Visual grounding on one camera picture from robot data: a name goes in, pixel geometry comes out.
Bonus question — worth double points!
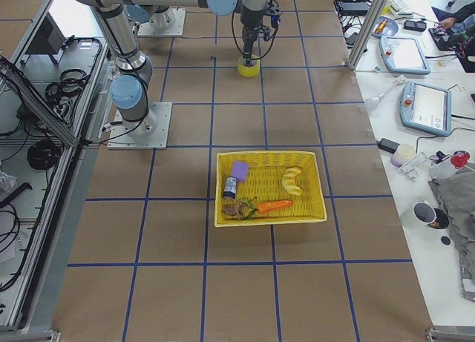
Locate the yellow tape roll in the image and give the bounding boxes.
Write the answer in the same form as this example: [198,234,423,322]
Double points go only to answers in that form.
[237,54,261,78]

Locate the toy croissant bread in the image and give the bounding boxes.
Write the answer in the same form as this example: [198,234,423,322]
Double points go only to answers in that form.
[281,167,302,196]

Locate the upper teach pendant tablet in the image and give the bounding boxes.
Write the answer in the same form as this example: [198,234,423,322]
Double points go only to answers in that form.
[379,36,430,75]

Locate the black power adapter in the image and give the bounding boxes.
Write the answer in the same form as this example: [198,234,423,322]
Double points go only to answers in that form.
[377,138,400,154]

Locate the grey cloth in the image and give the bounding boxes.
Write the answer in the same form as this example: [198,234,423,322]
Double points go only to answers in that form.
[428,170,474,302]

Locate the purple sponge block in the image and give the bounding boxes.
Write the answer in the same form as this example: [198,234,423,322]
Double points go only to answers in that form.
[231,160,249,182]

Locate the red toy figure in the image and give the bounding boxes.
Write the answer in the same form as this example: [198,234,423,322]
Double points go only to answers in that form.
[451,151,470,170]

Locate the yellow woven basket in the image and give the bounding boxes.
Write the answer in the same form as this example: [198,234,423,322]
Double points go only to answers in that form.
[214,151,327,228]

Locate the orange toy carrot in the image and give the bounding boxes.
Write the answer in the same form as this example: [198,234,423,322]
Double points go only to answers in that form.
[257,200,293,214]

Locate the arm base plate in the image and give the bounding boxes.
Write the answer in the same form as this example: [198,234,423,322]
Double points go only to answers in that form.
[107,102,173,150]
[137,8,186,38]

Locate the lower teach pendant tablet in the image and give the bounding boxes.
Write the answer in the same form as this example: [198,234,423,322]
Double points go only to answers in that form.
[399,82,452,137]

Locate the brown toy root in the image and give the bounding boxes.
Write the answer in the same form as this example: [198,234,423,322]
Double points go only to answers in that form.
[222,202,246,220]

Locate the brass cylinder tool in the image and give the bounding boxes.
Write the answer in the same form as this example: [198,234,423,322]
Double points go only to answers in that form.
[374,19,387,34]

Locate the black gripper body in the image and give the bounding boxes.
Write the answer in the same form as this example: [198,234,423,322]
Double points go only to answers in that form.
[242,27,258,59]

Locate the white mug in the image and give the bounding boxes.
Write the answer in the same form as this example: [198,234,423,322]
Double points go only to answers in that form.
[400,201,449,230]

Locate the teach pendant tablet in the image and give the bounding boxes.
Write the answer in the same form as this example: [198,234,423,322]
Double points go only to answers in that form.
[399,82,452,137]
[379,36,430,75]

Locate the white paper cup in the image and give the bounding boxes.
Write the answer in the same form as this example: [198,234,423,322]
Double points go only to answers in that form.
[390,144,416,167]

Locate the blue plate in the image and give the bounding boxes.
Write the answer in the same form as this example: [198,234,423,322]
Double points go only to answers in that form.
[371,16,399,38]

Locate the aluminium frame post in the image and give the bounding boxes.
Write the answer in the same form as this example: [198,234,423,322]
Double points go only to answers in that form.
[347,0,387,70]

